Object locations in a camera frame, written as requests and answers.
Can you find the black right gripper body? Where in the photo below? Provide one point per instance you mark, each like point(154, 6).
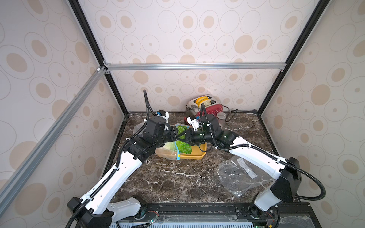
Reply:
point(195, 137)

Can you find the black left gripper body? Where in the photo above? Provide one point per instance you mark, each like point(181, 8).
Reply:
point(168, 134)

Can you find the clear zipper bag blue seal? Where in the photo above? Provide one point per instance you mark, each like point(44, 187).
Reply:
point(170, 151)

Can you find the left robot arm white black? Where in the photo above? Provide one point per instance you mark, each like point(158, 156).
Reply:
point(93, 209)

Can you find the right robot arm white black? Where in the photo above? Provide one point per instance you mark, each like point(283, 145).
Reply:
point(284, 172)

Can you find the clear glass salt jar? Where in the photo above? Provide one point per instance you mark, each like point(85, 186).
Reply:
point(221, 116)

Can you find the yellow rectangular tray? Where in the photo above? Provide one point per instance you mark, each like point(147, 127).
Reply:
point(198, 154)

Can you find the red chrome toaster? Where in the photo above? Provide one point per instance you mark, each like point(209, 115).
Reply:
point(192, 109)

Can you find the pale toast slice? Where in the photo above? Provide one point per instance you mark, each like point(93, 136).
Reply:
point(205, 102)

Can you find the yellow toast slice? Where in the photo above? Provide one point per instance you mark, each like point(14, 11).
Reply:
point(201, 100)

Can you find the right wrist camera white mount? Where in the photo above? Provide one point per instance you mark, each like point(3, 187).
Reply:
point(194, 122)

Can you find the aluminium rail back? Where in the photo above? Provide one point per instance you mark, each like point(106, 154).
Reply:
point(194, 66)

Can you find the aluminium rail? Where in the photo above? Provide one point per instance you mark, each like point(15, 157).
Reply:
point(194, 66)
point(27, 168)

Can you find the aluminium rail left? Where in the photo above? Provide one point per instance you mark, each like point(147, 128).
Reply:
point(27, 168)

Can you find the black frame post left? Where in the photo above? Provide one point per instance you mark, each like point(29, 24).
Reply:
point(81, 18)

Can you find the black frame post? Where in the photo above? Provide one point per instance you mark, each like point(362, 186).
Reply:
point(81, 18)
point(302, 39)

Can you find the black frame post right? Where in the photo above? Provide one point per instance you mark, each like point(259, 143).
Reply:
point(302, 39)

